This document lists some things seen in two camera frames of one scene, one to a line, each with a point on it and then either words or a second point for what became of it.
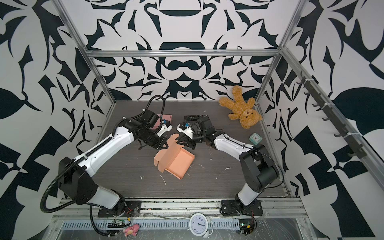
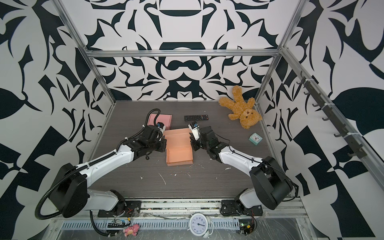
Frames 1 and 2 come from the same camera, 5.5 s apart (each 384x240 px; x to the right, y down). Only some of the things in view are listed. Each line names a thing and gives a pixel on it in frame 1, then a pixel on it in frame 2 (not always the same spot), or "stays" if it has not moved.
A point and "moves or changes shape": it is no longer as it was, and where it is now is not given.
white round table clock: [200, 224] stays
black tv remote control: [194, 117] stays
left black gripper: [159, 145] -> [163, 142]
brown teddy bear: [243, 110] stays
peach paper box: [175, 159] moves or changes shape
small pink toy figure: [132, 230] stays
